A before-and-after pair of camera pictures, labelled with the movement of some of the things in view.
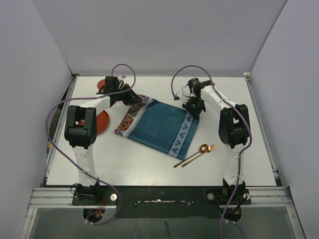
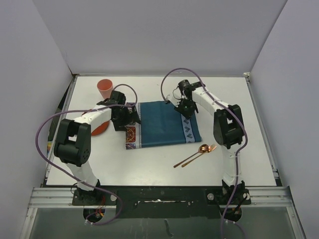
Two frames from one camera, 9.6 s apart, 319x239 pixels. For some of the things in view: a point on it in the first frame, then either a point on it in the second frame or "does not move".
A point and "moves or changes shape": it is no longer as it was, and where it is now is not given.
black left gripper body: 126,97 to 124,118
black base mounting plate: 162,201 does not move
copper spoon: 203,148 does not move
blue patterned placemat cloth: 159,126 moves or changes shape
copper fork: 211,148 does not move
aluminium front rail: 62,197 does not move
